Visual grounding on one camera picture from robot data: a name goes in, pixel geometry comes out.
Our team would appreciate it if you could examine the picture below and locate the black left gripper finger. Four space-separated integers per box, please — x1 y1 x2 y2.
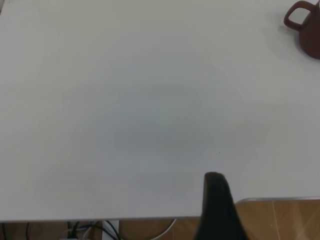
194 171 250 240

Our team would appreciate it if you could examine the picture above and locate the red ceramic mug white inside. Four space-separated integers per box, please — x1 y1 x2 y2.
283 0 320 60

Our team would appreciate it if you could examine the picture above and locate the white table leg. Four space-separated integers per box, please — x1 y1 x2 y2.
102 219 120 240

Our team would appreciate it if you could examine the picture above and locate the white curved cable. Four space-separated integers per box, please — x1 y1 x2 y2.
147 218 177 240

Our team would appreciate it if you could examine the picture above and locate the thick black cable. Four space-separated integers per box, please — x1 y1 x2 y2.
102 220 120 240

